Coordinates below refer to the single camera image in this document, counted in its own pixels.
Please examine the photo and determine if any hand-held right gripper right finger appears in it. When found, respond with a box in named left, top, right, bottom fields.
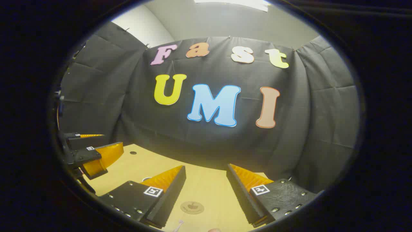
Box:
left=226, top=163, right=318, bottom=228

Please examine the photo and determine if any ceiling light panel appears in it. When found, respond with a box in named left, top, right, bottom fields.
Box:
left=193, top=0, right=271, bottom=13

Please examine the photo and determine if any wooden desktop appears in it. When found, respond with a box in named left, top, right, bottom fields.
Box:
left=77, top=143, right=274, bottom=232

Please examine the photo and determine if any round wooden coaster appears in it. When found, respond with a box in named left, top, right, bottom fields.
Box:
left=180, top=201, right=205, bottom=215

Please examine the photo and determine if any black backdrop cloth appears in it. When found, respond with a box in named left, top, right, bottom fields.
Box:
left=58, top=21, right=360, bottom=194

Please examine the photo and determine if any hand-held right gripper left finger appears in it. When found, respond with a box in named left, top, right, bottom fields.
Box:
left=98, top=165, right=187, bottom=229

